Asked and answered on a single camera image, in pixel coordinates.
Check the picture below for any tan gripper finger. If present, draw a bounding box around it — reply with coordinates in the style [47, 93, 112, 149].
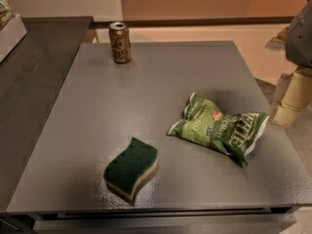
[271, 66, 312, 126]

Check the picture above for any green jalapeno chip bag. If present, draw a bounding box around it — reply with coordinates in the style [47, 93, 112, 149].
[168, 93, 269, 163]

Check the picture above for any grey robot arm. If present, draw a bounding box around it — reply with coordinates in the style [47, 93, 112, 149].
[270, 0, 312, 126]

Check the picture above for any orange soda can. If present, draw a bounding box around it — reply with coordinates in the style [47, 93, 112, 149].
[108, 21, 132, 63]

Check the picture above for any grey cabinet drawer front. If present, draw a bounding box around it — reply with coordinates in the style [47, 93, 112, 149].
[34, 214, 296, 234]

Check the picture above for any green and yellow sponge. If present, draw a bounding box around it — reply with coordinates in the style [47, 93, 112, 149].
[103, 137, 158, 202]

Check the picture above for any white box with items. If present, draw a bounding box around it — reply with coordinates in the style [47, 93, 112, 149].
[0, 0, 27, 62]

